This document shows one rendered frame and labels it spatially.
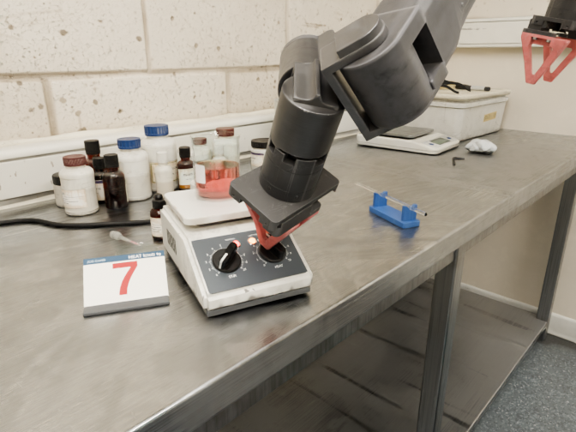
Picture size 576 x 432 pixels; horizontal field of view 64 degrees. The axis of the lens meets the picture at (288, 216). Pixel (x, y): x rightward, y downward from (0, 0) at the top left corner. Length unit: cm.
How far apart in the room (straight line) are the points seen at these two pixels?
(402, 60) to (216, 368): 30
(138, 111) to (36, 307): 61
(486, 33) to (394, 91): 151
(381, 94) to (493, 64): 155
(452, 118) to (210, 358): 123
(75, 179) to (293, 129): 53
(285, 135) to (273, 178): 5
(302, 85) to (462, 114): 116
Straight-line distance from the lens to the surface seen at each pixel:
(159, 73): 113
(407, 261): 65
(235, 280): 50
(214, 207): 57
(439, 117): 156
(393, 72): 37
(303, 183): 43
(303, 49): 46
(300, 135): 39
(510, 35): 185
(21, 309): 59
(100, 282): 57
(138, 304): 54
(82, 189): 86
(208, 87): 120
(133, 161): 90
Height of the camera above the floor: 102
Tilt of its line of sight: 20 degrees down
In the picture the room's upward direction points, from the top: straight up
